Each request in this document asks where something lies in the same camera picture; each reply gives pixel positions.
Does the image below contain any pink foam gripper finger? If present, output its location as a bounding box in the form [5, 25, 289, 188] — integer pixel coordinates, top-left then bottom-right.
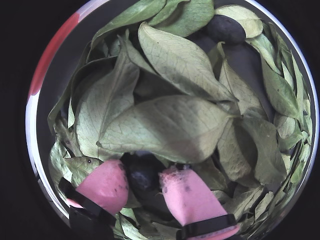
[158, 166, 240, 240]
[58, 159, 130, 240]

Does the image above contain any small dark blueberry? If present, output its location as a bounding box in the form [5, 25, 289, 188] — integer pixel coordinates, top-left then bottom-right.
[126, 162, 161, 195]

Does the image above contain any white bowl with red mark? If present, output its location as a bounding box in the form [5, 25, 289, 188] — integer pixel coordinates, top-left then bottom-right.
[24, 0, 317, 240]

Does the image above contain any large dark blueberry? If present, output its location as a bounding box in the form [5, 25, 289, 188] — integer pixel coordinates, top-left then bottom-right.
[206, 14, 247, 45]

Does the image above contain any green veined leaf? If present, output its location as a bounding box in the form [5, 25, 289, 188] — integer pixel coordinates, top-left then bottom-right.
[63, 156, 104, 187]
[117, 28, 157, 76]

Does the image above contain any pale green leaf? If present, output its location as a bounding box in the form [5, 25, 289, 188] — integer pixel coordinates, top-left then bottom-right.
[117, 213, 145, 240]
[273, 113, 297, 140]
[138, 21, 236, 102]
[96, 94, 234, 164]
[222, 186, 266, 221]
[74, 49, 140, 161]
[246, 33, 282, 76]
[218, 58, 268, 118]
[216, 119, 252, 182]
[214, 4, 264, 39]

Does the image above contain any large dark green leaf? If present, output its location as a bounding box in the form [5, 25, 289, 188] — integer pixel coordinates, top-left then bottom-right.
[239, 117, 287, 185]

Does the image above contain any small dark green leaf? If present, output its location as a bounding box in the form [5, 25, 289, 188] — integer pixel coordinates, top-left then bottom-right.
[206, 41, 227, 76]

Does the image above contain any narrow dark green leaf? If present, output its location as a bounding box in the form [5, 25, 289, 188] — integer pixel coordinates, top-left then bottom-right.
[147, 0, 191, 27]

